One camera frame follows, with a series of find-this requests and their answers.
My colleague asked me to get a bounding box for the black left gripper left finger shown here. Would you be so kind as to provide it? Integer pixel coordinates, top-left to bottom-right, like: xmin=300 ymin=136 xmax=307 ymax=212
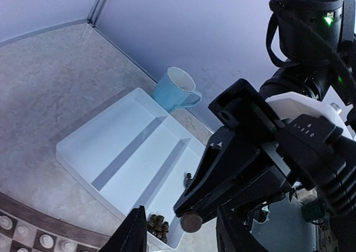
xmin=98 ymin=206 xmax=147 ymax=252

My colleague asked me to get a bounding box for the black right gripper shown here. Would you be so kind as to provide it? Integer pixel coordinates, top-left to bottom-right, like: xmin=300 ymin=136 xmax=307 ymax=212
xmin=259 ymin=0 xmax=355 ymax=106

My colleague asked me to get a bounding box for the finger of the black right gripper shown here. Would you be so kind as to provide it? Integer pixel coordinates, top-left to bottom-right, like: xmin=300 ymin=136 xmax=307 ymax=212
xmin=174 ymin=126 xmax=267 ymax=218

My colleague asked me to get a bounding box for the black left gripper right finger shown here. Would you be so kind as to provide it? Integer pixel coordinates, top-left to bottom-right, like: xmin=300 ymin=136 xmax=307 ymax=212
xmin=216 ymin=205 xmax=268 ymax=252

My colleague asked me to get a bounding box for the white plastic tray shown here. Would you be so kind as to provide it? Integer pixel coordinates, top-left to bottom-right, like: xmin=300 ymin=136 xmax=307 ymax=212
xmin=56 ymin=88 xmax=205 ymax=251

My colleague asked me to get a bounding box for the wooden chess board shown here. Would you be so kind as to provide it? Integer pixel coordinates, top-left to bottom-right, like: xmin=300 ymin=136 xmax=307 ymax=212
xmin=1 ymin=193 xmax=110 ymax=251

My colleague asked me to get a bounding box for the dark chess pieces pile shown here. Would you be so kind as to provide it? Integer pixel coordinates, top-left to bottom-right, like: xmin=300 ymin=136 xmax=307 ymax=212
xmin=146 ymin=171 xmax=195 ymax=243

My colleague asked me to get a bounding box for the white chess pieces row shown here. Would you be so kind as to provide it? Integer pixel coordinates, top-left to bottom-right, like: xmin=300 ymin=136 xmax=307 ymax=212
xmin=1 ymin=213 xmax=78 ymax=251

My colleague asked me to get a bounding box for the lone dark piece in tray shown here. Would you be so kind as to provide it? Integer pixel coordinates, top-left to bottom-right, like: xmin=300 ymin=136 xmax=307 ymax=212
xmin=180 ymin=211 xmax=203 ymax=233

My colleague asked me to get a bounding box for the light blue mug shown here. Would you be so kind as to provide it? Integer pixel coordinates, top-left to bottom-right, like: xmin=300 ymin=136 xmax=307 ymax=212
xmin=152 ymin=67 xmax=202 ymax=112

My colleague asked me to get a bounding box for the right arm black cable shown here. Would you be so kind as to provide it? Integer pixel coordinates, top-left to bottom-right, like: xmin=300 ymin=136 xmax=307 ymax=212
xmin=264 ymin=0 xmax=356 ymax=82

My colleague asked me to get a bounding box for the right aluminium frame post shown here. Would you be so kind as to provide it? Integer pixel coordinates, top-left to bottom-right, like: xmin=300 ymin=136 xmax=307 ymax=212
xmin=87 ymin=0 xmax=107 ymax=27

